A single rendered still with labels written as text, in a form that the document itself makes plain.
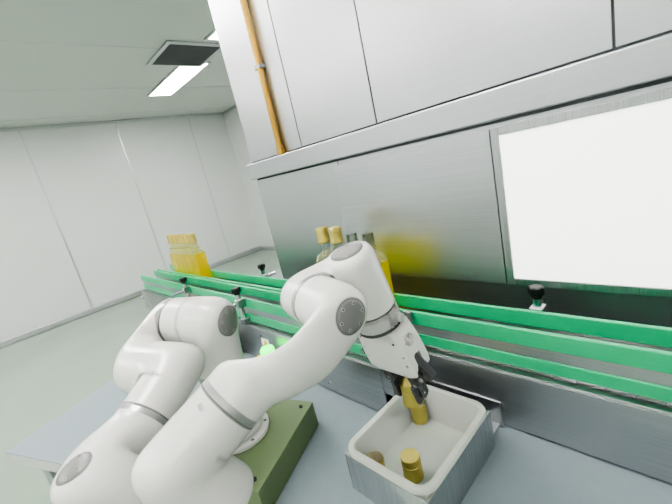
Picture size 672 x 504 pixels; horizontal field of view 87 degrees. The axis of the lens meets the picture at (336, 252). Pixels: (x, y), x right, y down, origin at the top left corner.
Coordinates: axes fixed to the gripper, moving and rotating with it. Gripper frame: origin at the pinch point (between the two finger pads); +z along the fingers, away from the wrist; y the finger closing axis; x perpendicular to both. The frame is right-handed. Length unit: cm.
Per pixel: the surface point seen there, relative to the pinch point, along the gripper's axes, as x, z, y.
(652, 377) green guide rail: -18.1, 5.4, -30.2
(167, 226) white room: -155, 34, 610
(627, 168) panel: -41, -18, -26
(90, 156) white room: -119, -110, 608
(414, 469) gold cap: 8.4, 10.5, -2.0
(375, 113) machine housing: -49, -39, 26
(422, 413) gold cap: -3.4, 13.8, 4.3
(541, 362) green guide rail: -17.2, 6.5, -15.4
